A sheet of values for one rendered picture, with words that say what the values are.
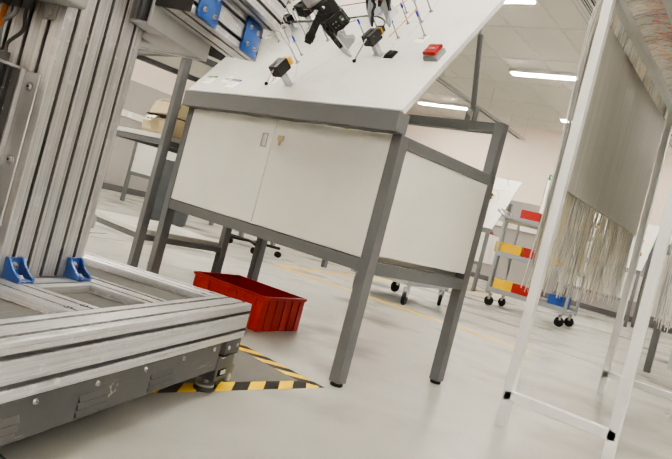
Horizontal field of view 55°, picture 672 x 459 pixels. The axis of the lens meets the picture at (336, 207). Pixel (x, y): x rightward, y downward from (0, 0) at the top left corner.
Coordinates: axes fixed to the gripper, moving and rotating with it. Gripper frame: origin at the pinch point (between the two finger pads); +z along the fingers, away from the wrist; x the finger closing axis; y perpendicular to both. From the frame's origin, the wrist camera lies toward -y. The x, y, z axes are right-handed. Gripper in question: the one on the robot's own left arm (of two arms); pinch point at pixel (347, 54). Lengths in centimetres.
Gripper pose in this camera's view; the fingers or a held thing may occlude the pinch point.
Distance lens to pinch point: 229.5
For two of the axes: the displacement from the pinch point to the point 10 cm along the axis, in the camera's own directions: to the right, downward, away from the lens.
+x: 0.9, -4.4, 9.0
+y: 8.0, -5.0, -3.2
